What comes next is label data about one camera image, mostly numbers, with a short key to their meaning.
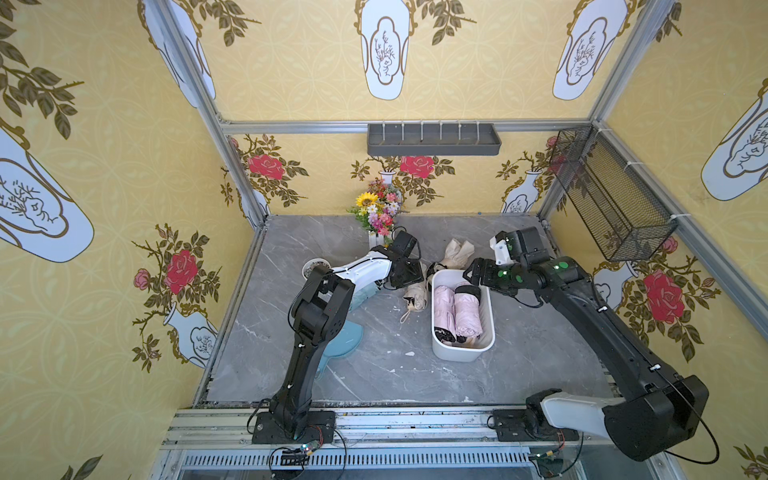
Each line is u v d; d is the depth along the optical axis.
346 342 0.89
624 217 0.74
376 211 0.98
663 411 0.38
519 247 0.60
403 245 0.81
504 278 0.65
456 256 1.00
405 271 0.85
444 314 0.86
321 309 0.57
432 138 0.92
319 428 0.73
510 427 0.73
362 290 0.94
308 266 0.98
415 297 0.92
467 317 0.83
